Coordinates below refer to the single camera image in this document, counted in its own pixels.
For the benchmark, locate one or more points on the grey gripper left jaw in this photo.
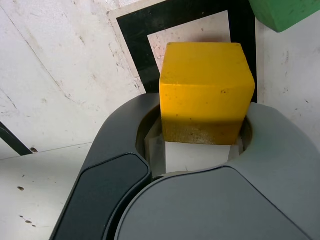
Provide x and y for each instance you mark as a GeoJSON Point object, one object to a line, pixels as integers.
{"type": "Point", "coordinates": [105, 162]}

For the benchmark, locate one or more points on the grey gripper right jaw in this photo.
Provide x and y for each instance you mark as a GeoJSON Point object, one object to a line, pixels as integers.
{"type": "Point", "coordinates": [225, 205]}

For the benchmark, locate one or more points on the yellow cube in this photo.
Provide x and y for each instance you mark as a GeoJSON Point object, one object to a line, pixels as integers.
{"type": "Point", "coordinates": [205, 95]}

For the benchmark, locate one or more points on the green cube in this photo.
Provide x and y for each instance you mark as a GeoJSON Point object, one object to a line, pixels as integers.
{"type": "Point", "coordinates": [280, 12]}

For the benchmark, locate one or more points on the black tape square outline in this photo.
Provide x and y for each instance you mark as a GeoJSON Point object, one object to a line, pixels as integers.
{"type": "Point", "coordinates": [135, 50]}

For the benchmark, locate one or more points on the black tape strip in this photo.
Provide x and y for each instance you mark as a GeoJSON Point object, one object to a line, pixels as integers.
{"type": "Point", "coordinates": [12, 142]}

